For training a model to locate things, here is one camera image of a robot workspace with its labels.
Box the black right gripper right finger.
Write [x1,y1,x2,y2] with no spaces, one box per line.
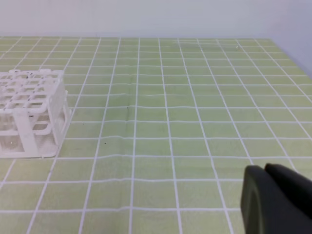
[265,163,312,234]

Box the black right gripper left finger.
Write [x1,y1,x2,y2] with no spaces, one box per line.
[240,165,276,234]

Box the white test tube rack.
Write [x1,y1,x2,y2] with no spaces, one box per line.
[0,69,71,159]

